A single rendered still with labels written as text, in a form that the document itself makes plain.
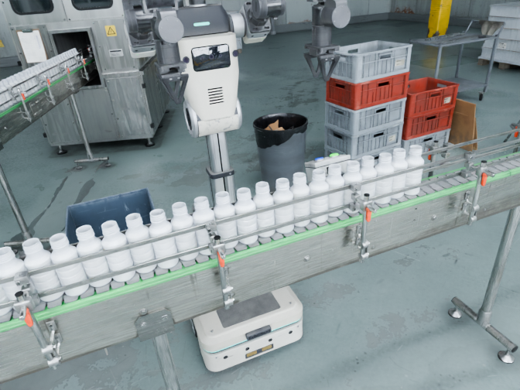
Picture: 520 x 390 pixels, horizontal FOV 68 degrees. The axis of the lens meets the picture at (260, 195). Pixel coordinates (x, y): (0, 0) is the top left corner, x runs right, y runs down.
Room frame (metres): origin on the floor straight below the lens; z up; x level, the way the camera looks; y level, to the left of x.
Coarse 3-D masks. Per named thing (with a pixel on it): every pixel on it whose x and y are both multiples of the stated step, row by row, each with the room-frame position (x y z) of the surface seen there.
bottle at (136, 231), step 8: (128, 216) 0.85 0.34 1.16; (136, 216) 0.86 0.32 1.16; (128, 224) 0.83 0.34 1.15; (136, 224) 0.83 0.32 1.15; (128, 232) 0.83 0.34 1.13; (136, 232) 0.82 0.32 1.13; (144, 232) 0.83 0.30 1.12; (128, 240) 0.82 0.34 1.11; (136, 240) 0.81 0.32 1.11; (136, 248) 0.81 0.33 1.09; (144, 248) 0.82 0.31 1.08; (152, 248) 0.84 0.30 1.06; (136, 256) 0.81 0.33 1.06; (144, 256) 0.82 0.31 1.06; (152, 256) 0.83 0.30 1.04; (136, 264) 0.82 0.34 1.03; (144, 272) 0.81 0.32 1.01
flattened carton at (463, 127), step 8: (456, 104) 3.71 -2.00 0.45; (464, 104) 3.61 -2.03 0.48; (472, 104) 3.53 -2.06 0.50; (456, 112) 3.71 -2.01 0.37; (464, 112) 3.62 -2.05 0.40; (472, 112) 3.53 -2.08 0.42; (456, 120) 3.72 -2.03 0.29; (464, 120) 3.62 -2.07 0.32; (472, 120) 3.54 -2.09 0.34; (456, 128) 3.72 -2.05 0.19; (464, 128) 3.62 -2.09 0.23; (472, 128) 3.54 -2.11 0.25; (456, 136) 3.72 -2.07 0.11; (464, 136) 3.62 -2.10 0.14; (472, 136) 3.54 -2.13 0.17; (472, 144) 3.53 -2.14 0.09
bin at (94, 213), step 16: (128, 192) 1.40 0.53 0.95; (144, 192) 1.42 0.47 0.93; (80, 208) 1.33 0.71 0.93; (96, 208) 1.35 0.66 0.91; (112, 208) 1.37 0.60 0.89; (128, 208) 1.39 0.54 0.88; (144, 208) 1.41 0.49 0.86; (80, 224) 1.33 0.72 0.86; (96, 224) 1.34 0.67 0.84; (144, 224) 1.41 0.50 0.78
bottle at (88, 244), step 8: (80, 232) 0.81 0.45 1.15; (88, 232) 0.79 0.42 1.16; (80, 240) 0.78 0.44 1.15; (88, 240) 0.79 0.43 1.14; (96, 240) 0.80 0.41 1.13; (80, 248) 0.78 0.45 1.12; (88, 248) 0.78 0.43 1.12; (96, 248) 0.78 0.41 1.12; (80, 256) 0.78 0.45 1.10; (104, 256) 0.80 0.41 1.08; (88, 264) 0.77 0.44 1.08; (96, 264) 0.78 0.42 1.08; (104, 264) 0.79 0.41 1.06; (88, 272) 0.77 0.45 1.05; (96, 272) 0.77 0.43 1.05; (104, 272) 0.79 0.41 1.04; (104, 280) 0.78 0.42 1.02
